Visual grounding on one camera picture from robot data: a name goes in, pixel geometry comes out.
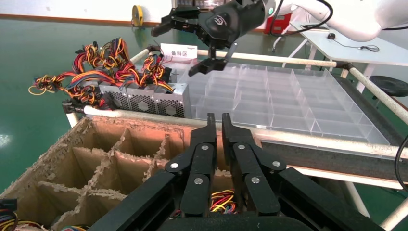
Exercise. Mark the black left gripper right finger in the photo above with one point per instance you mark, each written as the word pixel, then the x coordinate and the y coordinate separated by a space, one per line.
pixel 247 159

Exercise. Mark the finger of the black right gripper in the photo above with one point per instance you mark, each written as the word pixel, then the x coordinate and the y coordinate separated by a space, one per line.
pixel 210 67
pixel 185 17

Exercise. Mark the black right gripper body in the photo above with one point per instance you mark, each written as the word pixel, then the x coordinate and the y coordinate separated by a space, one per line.
pixel 232 22

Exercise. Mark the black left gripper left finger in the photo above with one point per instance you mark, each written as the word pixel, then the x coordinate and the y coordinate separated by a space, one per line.
pixel 199 159

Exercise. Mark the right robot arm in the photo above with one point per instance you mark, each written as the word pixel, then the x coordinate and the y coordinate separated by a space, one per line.
pixel 357 25

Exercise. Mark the white sign with characters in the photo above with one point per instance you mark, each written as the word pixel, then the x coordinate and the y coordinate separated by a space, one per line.
pixel 178 52

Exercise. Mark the yellow reel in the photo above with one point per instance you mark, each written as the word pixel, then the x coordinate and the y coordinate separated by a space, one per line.
pixel 136 16

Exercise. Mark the red cabinet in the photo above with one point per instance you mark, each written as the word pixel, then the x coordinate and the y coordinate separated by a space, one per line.
pixel 285 27

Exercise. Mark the clear acrylic divider tray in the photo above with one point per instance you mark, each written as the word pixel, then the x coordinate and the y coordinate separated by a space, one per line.
pixel 287 105

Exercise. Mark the black rack board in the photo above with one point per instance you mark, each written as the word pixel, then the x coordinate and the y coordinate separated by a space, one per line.
pixel 318 164

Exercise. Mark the black computer mouse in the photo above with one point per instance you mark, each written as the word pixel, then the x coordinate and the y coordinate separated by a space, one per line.
pixel 331 36

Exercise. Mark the cardboard box with dividers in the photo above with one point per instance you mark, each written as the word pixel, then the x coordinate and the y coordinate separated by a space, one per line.
pixel 95 165

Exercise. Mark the light grey desk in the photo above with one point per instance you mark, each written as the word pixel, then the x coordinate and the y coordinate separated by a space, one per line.
pixel 350 52

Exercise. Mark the black round stool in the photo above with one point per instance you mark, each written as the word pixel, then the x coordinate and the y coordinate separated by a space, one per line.
pixel 389 85

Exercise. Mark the white pipe rack frame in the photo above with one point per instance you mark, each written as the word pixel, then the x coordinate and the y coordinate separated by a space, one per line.
pixel 287 59

